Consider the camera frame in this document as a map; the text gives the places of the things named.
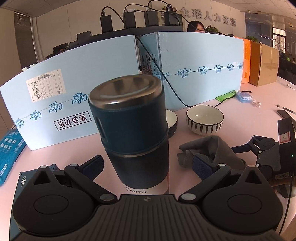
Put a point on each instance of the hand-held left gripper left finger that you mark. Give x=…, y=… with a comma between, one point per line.
x=94, y=165

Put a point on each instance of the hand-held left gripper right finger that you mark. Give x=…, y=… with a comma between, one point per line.
x=201, y=167

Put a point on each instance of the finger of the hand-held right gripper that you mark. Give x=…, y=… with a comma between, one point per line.
x=266, y=142

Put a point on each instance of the grey cloth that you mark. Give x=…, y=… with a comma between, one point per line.
x=215, y=144

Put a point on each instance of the dark blue insulated bottle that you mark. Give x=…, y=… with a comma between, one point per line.
x=131, y=139

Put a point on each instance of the black phone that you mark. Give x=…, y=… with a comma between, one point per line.
x=286, y=114

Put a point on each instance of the pen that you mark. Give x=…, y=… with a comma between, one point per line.
x=285, y=109

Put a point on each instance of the white striped bowl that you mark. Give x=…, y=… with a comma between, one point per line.
x=203, y=126

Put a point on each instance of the small clear blue pack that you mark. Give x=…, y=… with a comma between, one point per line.
x=244, y=96

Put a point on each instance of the dark blue bowl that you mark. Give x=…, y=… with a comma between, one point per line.
x=171, y=117

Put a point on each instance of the green pouch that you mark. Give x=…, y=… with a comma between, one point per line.
x=225, y=95

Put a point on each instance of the brown cardboard box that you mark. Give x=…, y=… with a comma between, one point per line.
x=263, y=62

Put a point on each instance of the blue printed packet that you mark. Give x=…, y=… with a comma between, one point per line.
x=10, y=157

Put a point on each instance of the orange cardboard box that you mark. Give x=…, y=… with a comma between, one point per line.
x=245, y=60

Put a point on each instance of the light blue box white label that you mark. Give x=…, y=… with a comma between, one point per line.
x=69, y=76

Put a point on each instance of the green potted plant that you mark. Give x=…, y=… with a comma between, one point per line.
x=212, y=29
x=252, y=39

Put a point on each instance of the light blue cardboard box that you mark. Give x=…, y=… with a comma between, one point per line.
x=196, y=53

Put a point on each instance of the light blue box dark print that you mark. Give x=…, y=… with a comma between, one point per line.
x=148, y=60

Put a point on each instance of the black monitor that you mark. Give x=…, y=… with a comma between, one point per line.
x=83, y=36

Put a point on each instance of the grey window blind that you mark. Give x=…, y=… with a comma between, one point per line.
x=23, y=39

